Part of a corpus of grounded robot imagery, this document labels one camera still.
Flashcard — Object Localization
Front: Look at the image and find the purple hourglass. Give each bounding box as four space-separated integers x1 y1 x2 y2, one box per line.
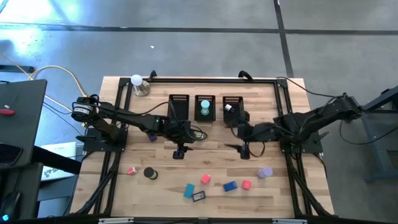
257 166 274 180

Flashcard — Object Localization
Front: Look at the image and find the blue framed display module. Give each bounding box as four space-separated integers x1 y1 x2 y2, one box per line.
191 190 207 203

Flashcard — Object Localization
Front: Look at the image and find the black flat bar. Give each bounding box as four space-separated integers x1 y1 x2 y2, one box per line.
0 65 35 74

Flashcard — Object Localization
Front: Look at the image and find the black plastic basket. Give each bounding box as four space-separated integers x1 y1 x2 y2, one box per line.
194 94 216 123
168 93 190 122
222 95 246 125

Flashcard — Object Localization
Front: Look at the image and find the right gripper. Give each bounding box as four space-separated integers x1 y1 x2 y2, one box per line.
233 123 264 160

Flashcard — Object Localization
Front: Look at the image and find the black desk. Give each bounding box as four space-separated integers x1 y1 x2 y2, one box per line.
0 79 48 170

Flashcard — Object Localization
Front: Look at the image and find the white printed box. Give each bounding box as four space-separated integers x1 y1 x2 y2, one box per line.
40 141 78 182

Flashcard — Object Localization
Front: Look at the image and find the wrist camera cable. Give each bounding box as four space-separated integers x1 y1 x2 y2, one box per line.
248 140 266 159
132 101 208 142

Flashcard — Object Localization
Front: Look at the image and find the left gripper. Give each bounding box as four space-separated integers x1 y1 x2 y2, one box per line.
163 119 197 153

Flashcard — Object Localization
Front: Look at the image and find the light bulb on wooden stand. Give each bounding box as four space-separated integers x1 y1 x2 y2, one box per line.
130 73 152 98

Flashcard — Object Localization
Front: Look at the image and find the black support beam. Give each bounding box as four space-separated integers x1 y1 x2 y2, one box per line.
30 144 83 175

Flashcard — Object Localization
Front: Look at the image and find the dark metal stand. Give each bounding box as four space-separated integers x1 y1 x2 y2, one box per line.
343 85 398 184

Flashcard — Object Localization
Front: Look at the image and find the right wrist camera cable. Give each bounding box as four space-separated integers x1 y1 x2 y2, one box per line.
248 140 266 159

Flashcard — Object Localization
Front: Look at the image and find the teal hourglass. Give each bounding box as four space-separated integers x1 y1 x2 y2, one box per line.
200 99 211 116

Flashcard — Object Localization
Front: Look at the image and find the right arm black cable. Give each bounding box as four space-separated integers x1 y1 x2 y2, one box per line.
275 76 343 99

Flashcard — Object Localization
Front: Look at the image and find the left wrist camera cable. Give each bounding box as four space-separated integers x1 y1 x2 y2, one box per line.
132 101 208 142

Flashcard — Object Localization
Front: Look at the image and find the silver bracket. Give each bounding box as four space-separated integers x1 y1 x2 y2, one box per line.
272 218 308 224
98 217 135 224

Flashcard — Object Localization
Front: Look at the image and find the black computer mouse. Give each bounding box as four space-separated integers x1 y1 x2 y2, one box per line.
0 190 22 222

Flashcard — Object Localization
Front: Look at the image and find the black-capped green-sand hourglass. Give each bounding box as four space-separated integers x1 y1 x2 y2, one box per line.
143 166 159 181

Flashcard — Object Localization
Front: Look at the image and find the yellow cable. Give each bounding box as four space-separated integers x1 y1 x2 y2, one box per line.
4 57 91 128

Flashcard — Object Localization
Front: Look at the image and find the teal rectangular box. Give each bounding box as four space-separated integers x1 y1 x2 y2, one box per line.
183 183 196 199

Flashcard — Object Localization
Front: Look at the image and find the blue rectangular box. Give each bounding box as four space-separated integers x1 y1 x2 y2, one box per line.
223 180 239 193

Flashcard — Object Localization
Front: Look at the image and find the black floor cable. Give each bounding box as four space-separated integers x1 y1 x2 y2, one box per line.
338 119 398 146

